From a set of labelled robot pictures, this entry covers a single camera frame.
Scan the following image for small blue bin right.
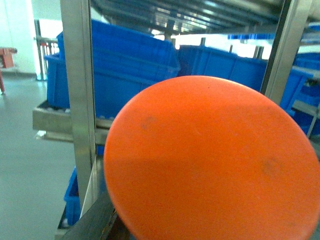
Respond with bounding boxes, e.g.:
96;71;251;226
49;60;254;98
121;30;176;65
293;52;320;134

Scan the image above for stainless steel rack frame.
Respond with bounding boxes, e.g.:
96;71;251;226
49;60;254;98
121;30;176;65
35;0;320;240

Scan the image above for red metal workbench frame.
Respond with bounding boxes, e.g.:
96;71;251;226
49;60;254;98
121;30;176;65
0;47;18;95

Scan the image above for blue plastic crate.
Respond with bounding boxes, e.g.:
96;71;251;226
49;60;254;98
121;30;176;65
44;19;181;119
177;45;313;116

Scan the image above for left blue plastic crate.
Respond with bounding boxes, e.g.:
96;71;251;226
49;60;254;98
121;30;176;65
44;19;181;119

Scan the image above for orange cylindrical capacitor 4680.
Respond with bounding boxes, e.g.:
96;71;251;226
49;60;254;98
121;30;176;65
104;76;320;240

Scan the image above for right blue plastic crate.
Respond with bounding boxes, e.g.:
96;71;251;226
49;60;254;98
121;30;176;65
177;45;313;116

